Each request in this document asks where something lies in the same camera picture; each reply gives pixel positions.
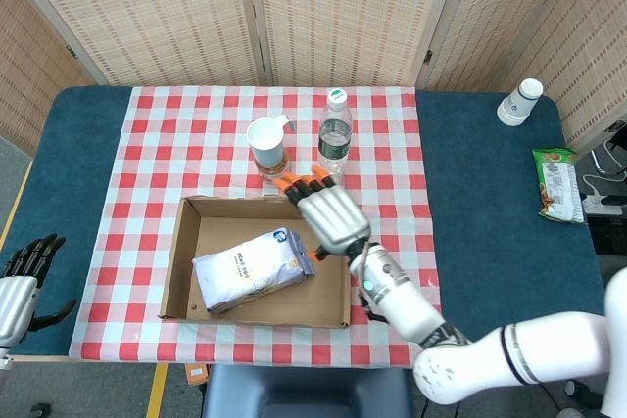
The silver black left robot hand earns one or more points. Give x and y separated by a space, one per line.
17 298

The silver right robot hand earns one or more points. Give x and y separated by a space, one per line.
333 217

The silver snack bag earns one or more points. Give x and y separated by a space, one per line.
245 271

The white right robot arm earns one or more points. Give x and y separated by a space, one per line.
401 295

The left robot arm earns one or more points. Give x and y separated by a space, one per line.
5 358

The cardboard box tray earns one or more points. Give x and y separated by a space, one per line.
274 303

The red white checkered tablecloth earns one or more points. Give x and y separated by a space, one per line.
196 153

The small orange box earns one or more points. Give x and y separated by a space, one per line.
197 374

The brown round coaster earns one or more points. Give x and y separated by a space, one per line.
272 172

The clear green-label water bottle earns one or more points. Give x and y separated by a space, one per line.
336 139

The dark blue padded chair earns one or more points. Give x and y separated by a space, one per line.
303 393

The metal screen hinge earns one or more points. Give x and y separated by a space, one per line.
427 57
72 52

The white paper cup stack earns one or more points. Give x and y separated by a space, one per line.
519 102

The green snack bag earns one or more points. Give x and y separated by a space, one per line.
558 183

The white power strip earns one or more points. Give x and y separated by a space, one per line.
595 203

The woven bamboo folding screen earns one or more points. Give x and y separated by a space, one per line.
161 12

